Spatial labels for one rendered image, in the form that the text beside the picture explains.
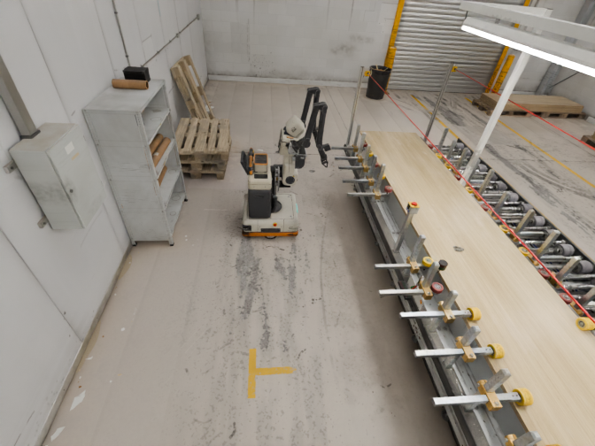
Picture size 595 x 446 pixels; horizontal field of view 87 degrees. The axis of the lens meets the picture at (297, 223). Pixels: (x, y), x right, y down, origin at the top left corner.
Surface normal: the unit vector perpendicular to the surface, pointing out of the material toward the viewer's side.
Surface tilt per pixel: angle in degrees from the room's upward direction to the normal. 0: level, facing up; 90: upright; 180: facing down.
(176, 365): 0
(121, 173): 90
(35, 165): 90
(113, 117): 90
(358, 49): 90
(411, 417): 0
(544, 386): 0
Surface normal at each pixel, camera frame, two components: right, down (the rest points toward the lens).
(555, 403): 0.07, -0.77
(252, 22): 0.08, 0.65
